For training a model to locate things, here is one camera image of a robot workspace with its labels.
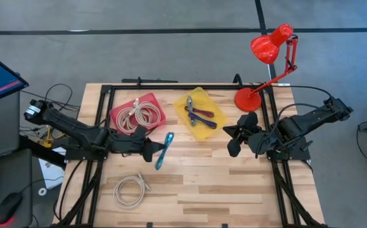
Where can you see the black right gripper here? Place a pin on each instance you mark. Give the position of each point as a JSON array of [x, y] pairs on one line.
[[265, 141]]

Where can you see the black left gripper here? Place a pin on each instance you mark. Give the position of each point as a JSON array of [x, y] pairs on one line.
[[129, 144]]

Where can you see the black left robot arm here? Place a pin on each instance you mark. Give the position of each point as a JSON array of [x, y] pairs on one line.
[[75, 130]]

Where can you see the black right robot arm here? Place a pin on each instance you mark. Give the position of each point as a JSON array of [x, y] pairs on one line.
[[306, 123]]

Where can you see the yellow translucent plastic tray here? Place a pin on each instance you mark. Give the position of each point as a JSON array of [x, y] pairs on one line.
[[202, 134]]

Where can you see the red desk lamp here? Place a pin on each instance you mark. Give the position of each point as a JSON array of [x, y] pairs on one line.
[[248, 99]]

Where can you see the red translucent plastic tray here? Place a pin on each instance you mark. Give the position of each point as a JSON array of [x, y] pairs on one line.
[[148, 96]]

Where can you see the white paper sheet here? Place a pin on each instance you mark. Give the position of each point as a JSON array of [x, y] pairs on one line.
[[51, 174]]

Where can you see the grey side desk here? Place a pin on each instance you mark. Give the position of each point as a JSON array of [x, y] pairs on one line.
[[5, 133]]

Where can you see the black computer mouse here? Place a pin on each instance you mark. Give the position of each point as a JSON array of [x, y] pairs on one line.
[[9, 206]]

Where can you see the black aluminium table frame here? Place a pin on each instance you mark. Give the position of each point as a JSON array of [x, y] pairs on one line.
[[186, 86]]

